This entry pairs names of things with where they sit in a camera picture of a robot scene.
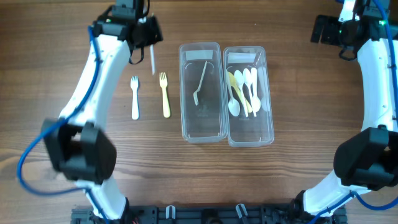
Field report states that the clear container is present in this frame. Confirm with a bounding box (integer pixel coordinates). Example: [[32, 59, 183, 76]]
[[223, 46, 274, 147], [179, 42, 227, 144]]

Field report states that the blue cable left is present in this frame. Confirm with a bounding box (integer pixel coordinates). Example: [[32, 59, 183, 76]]
[[16, 25, 109, 224]]

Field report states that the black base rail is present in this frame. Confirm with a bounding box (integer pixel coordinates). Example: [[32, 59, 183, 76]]
[[70, 204, 348, 224]]

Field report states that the clear container right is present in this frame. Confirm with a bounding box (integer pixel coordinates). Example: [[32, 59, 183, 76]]
[[223, 46, 274, 147]]

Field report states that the white flat-handle spoon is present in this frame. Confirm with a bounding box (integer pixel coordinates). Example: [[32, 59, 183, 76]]
[[243, 68, 257, 117]]

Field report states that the yellow spoon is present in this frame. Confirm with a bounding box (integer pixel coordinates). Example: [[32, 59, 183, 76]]
[[228, 72, 252, 113]]

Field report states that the clear white fork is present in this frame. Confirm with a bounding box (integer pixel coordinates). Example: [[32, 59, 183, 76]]
[[150, 45, 156, 76]]

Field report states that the blue cable right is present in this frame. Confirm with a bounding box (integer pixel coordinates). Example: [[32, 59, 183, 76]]
[[309, 0, 398, 224]]

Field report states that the blue cable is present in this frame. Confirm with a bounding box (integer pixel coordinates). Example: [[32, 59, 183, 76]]
[[309, 0, 398, 224], [16, 25, 109, 224]]

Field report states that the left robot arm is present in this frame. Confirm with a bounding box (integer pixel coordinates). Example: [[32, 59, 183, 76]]
[[42, 0, 163, 223]]

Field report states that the clear container left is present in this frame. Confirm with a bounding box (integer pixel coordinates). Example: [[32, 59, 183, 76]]
[[179, 42, 227, 144]]

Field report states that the white spoon slim handle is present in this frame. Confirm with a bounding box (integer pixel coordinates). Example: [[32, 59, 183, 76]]
[[226, 72, 240, 117]]

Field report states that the light blue fork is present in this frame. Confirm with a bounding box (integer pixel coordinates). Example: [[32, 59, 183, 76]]
[[130, 76, 139, 120]]

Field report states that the yellow fork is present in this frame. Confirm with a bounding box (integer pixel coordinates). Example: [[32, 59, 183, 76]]
[[159, 72, 171, 118]]

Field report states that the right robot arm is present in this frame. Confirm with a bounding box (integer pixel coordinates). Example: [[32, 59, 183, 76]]
[[288, 0, 397, 223]]

